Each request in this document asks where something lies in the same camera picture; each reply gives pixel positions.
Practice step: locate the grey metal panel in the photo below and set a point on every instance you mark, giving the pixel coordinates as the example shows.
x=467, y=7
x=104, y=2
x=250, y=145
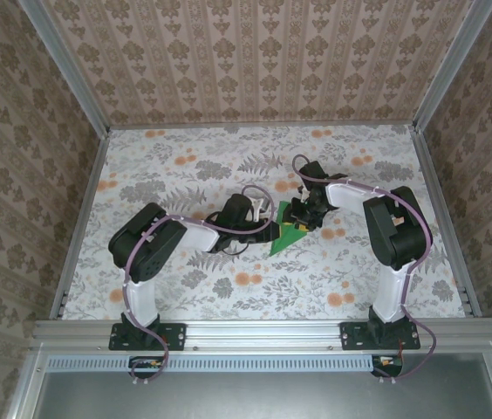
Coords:
x=263, y=397

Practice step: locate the floral patterned table cover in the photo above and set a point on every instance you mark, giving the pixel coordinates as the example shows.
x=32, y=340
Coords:
x=272, y=288

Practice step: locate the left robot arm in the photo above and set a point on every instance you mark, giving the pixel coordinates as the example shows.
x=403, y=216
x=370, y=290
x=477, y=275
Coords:
x=141, y=301

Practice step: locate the aluminium corner post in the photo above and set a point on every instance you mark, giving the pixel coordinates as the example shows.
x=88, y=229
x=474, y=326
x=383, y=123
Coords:
x=446, y=65
x=67, y=65

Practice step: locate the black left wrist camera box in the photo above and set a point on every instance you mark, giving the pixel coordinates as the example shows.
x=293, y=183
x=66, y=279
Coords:
x=235, y=209

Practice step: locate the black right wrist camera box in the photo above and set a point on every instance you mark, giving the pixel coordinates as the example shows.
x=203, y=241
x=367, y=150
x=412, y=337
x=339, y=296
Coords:
x=312, y=169

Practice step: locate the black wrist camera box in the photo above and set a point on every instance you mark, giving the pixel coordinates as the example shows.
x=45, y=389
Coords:
x=235, y=209
x=312, y=169

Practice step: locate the aluminium table side rail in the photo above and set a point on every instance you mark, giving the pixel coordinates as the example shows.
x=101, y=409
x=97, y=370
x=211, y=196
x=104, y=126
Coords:
x=446, y=218
x=80, y=227

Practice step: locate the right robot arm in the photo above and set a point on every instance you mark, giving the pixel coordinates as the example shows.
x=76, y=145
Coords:
x=390, y=297

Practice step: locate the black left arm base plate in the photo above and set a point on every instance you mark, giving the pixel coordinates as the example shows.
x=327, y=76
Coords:
x=174, y=336

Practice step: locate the black connector board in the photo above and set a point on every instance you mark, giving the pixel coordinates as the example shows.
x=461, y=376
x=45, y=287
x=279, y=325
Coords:
x=387, y=364
x=148, y=364

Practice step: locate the aluminium frame beam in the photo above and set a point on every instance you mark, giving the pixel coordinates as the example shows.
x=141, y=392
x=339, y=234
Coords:
x=263, y=334

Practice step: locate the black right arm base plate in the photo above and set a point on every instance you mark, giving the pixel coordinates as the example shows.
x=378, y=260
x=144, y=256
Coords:
x=353, y=336

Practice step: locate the green paper sheet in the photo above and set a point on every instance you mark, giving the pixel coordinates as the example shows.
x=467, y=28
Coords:
x=285, y=242

